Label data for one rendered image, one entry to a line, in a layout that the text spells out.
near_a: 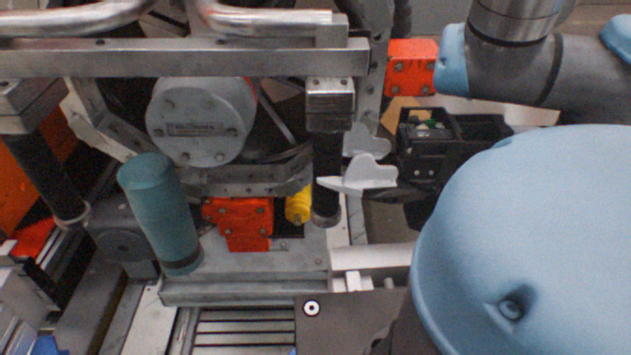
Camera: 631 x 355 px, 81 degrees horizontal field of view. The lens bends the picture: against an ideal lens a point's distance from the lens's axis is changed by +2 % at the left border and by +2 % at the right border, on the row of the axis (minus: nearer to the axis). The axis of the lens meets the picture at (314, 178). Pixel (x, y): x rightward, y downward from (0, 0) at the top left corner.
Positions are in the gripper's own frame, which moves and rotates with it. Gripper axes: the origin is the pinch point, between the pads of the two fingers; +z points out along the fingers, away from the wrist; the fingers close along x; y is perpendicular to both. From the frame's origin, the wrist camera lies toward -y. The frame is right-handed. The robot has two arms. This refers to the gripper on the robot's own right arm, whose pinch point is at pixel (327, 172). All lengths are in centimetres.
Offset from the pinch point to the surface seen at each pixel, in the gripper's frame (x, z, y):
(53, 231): -38, 79, -56
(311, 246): -34, 2, -61
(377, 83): -20.5, -9.1, 1.1
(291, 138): -30.9, 6.1, -17.5
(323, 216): 1.7, 0.4, -6.2
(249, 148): -32.7, 16.1, -21.7
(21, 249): -31, 85, -56
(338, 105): 1.5, -0.9, 10.4
